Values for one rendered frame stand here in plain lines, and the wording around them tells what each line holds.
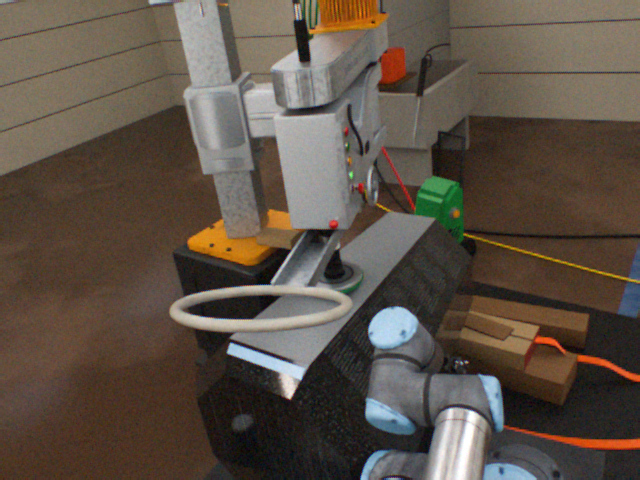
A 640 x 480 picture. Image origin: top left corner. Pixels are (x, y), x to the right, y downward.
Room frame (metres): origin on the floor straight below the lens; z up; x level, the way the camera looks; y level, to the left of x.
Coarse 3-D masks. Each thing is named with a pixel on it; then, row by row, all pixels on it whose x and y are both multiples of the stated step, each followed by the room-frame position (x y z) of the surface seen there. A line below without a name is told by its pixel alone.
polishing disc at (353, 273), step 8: (344, 264) 2.03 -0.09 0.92; (352, 264) 2.02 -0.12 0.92; (352, 272) 1.96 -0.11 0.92; (360, 272) 1.95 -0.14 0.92; (320, 280) 1.93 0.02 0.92; (328, 280) 1.93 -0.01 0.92; (336, 280) 1.92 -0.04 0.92; (344, 280) 1.91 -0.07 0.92; (352, 280) 1.90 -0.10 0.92; (328, 288) 1.87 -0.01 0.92; (336, 288) 1.86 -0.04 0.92; (344, 288) 1.86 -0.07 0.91
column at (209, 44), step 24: (192, 0) 2.70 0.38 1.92; (216, 0) 2.69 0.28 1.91; (192, 24) 2.70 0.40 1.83; (216, 24) 2.68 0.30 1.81; (192, 48) 2.71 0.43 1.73; (216, 48) 2.69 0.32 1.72; (192, 72) 2.71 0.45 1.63; (216, 72) 2.69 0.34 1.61; (240, 72) 2.84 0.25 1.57; (240, 192) 2.69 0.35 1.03; (240, 216) 2.70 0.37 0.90; (264, 216) 2.78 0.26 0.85
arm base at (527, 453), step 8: (504, 448) 0.88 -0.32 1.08; (512, 448) 0.87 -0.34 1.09; (520, 448) 0.87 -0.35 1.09; (528, 448) 0.86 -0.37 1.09; (488, 456) 0.88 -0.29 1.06; (496, 456) 0.88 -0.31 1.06; (504, 456) 0.84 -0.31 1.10; (512, 456) 0.84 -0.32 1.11; (520, 456) 0.83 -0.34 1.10; (528, 456) 0.83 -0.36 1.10; (536, 456) 0.84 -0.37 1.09; (544, 456) 0.84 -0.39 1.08; (536, 464) 0.81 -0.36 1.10; (544, 464) 0.82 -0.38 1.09; (552, 464) 0.83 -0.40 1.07; (544, 472) 0.79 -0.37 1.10; (552, 472) 0.82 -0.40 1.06; (560, 472) 0.82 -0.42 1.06
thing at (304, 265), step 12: (300, 240) 1.83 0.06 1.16; (336, 240) 1.84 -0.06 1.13; (300, 252) 1.80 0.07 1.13; (312, 252) 1.81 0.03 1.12; (324, 252) 1.71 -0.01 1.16; (288, 264) 1.68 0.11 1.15; (300, 264) 1.73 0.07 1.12; (312, 264) 1.72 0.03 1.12; (324, 264) 1.69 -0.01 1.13; (276, 276) 1.59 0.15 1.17; (288, 276) 1.66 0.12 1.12; (300, 276) 1.65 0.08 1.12; (312, 276) 1.57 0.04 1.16
